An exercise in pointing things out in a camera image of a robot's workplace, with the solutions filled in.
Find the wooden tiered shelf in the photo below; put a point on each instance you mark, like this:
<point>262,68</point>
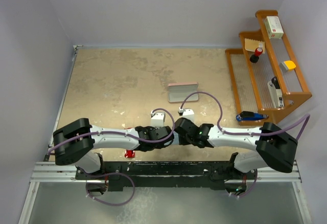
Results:
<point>249,80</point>

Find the tan paper packet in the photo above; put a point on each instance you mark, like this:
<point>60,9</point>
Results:
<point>252,45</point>

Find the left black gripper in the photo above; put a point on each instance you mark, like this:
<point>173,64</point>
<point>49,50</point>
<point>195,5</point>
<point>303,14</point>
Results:
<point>149,128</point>

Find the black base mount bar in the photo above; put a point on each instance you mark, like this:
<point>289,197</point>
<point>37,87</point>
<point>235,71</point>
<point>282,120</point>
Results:
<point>215,175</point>

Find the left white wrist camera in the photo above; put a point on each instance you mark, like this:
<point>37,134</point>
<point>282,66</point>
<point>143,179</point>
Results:
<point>157,119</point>

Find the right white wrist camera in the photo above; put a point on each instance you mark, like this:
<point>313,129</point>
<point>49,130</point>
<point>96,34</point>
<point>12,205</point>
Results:
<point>187,113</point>

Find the aluminium frame rail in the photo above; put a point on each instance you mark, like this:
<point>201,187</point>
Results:
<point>163,192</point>

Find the white black device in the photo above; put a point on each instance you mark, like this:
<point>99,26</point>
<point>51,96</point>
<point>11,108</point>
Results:
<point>275,92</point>

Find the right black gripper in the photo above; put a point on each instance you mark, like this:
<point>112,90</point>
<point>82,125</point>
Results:
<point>183,141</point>

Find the red black stamp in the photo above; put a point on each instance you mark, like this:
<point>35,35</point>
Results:
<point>255,57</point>

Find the blue small object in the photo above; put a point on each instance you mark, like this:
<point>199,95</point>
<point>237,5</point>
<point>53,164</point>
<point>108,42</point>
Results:
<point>250,116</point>

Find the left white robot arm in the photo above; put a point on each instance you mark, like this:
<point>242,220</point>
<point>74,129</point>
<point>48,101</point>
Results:
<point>74,143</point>

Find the blue cleaning cloth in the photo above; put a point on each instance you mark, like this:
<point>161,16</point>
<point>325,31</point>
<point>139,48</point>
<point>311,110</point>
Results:
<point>175,140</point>

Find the yellow grey sponge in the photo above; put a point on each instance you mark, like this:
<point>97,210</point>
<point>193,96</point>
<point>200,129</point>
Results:
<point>287,66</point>

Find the red sunglasses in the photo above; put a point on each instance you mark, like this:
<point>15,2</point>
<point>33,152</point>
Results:
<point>129,154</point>

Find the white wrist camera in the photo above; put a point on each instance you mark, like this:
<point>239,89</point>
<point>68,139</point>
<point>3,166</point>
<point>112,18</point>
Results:
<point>187,113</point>
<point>157,119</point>

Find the pink glasses case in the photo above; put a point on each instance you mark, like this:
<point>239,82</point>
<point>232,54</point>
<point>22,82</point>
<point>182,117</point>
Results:
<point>177,92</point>

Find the white red box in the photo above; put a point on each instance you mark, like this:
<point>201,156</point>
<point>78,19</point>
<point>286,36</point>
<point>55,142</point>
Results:
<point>273,27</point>

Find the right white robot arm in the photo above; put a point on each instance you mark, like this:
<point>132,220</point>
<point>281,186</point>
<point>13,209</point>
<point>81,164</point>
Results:
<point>268,145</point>

